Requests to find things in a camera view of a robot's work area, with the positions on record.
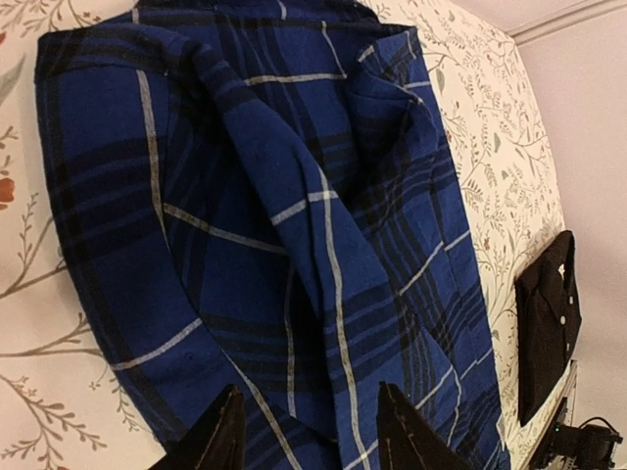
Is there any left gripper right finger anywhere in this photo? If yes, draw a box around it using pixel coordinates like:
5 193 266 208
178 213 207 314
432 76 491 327
376 382 470 470

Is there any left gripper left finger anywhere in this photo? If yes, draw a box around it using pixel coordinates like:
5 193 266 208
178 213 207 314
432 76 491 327
159 385 246 470

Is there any blue plaid long sleeve shirt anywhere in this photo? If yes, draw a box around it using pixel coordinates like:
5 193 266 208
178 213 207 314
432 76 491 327
34 1 510 469

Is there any floral patterned table mat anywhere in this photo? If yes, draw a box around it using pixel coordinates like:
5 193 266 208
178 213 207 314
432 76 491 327
1 1 564 469

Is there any folded black shirt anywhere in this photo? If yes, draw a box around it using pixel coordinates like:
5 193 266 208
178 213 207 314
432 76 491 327
514 230 582 426

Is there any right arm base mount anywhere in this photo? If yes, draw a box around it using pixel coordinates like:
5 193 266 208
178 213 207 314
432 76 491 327
529 417 623 469

